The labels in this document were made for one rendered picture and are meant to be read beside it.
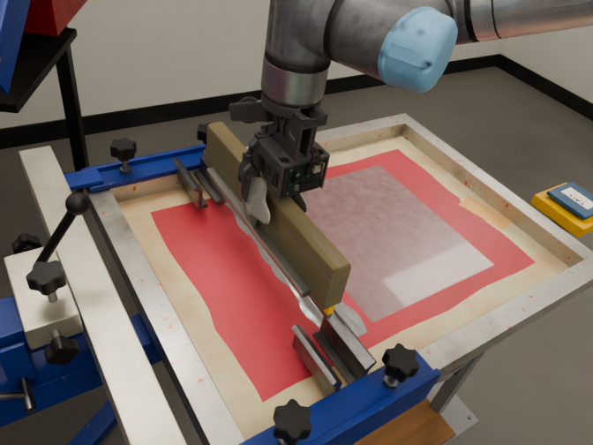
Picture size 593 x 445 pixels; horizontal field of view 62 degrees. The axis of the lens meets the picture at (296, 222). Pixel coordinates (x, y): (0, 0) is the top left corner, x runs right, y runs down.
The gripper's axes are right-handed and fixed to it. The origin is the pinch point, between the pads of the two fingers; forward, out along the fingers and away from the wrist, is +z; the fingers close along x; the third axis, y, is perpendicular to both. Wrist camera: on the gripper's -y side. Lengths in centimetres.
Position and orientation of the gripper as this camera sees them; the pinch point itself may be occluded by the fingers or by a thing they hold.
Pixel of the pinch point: (266, 211)
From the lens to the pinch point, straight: 72.2
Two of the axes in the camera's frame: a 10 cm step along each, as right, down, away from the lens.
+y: 5.3, 6.1, -5.8
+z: -1.4, 7.4, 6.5
